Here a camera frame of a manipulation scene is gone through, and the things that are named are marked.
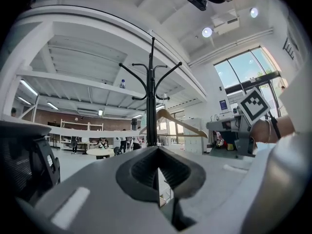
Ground black coat rack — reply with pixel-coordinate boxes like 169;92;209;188
118;37;183;148

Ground grey lockers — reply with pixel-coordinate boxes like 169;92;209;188
182;117;203;155

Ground large glass entrance window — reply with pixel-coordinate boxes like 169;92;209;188
214;46;287;121

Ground wooden hanger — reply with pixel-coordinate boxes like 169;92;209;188
138;108;209;139

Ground black office chair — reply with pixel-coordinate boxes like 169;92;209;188
0;120;61;203

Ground white ceiling air conditioner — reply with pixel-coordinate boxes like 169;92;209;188
210;9;240;36

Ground person's right forearm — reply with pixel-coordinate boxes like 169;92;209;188
251;116;296;145

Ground round white table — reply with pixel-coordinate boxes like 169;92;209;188
86;148;115;159

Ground black window grille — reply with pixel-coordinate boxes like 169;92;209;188
282;37;299;59

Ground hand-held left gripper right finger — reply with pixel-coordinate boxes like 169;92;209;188
158;146;207;231

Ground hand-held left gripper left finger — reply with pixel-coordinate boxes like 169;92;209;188
115;145;160;203

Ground white shelving unit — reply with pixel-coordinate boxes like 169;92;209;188
59;119;104;151

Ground thin bracelet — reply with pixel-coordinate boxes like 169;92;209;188
264;119;273;143

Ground black wrist strap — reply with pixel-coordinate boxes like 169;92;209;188
267;111;283;140

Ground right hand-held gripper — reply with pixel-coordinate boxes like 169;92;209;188
206;86;272;158

